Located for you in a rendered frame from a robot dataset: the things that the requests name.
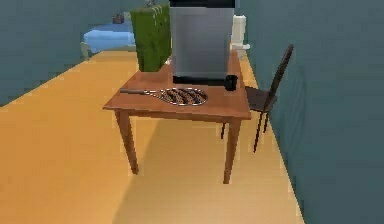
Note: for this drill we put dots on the brown wooden table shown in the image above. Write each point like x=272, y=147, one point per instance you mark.
x=220, y=105

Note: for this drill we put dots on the black mug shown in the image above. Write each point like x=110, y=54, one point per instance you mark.
x=231, y=82

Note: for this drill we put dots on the grey box appliance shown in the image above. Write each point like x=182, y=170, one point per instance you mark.
x=201, y=43

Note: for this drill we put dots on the dark brown chair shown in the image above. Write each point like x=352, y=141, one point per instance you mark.
x=263, y=96

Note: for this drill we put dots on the green box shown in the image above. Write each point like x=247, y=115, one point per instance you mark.
x=151, y=38

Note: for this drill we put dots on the blue bed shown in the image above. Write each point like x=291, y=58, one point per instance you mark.
x=106, y=38

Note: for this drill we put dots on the dark brown bag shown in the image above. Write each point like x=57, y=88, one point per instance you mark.
x=118, y=19

